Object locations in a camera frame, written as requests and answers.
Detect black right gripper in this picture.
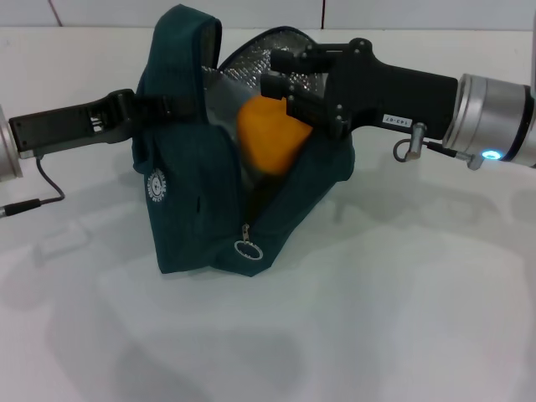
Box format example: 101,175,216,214
261,38,460,142

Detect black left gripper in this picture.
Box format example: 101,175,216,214
8,88,198,160

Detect clear container with blue-rimmed lid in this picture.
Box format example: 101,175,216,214
200,64,252,126

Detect orange pear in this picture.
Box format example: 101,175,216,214
236,96,313,176

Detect dark teal insulated lunch bag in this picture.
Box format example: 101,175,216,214
132,3,357,278

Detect right arm cable with plug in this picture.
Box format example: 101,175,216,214
392,123,482,172

